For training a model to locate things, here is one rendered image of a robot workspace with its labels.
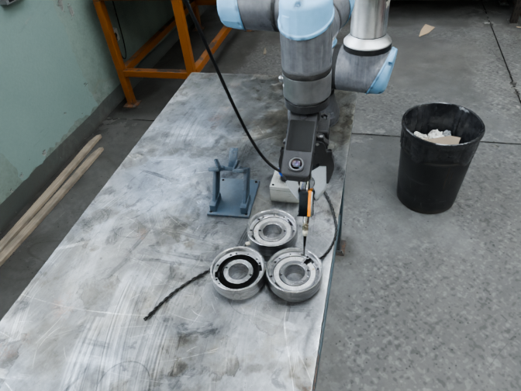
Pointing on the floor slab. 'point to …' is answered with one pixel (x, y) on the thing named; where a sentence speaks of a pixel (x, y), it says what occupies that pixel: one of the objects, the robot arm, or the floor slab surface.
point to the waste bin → (436, 155)
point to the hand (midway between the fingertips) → (306, 196)
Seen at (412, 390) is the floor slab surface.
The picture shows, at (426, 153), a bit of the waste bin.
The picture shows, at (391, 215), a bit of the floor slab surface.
